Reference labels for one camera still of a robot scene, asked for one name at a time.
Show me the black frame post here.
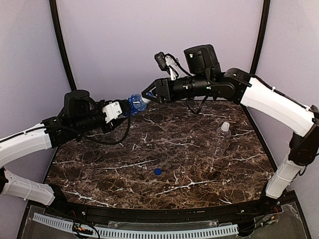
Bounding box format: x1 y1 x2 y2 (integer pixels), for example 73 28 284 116
49 0 77 91
242 0 271 73

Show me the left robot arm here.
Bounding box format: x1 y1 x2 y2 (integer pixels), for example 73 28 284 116
0 90 131 206

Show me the white slotted cable duct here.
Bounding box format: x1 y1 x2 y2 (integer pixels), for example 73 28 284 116
32 212 239 239

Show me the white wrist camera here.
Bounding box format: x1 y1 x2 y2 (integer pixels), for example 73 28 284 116
102 101 123 123
154 52 179 81

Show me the left black frame post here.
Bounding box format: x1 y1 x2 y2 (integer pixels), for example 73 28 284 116
49 0 77 91

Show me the clear unlabeled plastic bottle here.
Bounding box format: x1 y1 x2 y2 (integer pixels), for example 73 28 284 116
214 121 231 157

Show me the black front frame rail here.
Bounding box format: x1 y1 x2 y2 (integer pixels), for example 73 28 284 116
29 191 297 225

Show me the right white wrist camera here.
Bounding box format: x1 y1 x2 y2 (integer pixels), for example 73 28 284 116
154 52 179 81

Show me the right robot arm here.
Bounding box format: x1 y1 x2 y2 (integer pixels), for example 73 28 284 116
142 44 319 199

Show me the white cap blue label bottle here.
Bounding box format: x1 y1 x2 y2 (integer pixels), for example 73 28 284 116
122 94 151 117

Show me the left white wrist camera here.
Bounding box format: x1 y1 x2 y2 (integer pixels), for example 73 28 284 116
102 101 123 123

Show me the right black frame post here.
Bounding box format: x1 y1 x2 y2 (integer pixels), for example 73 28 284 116
242 0 271 73

